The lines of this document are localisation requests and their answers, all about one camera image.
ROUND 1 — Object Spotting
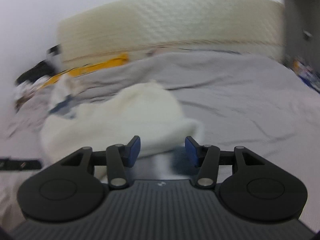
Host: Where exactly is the cream quilted headboard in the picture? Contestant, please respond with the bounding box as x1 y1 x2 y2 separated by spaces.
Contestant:
57 0 286 67

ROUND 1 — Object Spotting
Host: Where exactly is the white sweater with navy stripes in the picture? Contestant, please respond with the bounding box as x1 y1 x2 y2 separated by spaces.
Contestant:
40 76 204 180

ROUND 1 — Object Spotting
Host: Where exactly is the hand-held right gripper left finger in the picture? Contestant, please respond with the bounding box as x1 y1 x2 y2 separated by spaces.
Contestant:
60 135 141 190

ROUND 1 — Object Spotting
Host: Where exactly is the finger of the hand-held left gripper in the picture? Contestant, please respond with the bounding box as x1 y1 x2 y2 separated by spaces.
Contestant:
0 157 42 171

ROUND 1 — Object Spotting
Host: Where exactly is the grey bed sheet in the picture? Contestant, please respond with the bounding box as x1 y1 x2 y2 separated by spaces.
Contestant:
0 51 320 230

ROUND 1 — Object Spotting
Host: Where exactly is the grey cabinet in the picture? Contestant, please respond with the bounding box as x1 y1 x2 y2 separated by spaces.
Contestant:
282 0 320 67

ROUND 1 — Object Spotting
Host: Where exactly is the pile of small colourful things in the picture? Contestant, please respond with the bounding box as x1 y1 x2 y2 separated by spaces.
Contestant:
289 57 320 92

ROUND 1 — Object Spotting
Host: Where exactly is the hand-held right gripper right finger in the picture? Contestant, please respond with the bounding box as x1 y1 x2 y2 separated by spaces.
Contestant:
185 135 266 188

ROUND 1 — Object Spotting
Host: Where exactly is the dark cloth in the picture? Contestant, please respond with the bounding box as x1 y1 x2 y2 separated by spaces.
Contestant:
15 60 58 85

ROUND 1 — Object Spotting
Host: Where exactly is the yellow cloth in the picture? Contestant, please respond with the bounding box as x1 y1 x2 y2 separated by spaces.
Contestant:
41 52 130 88

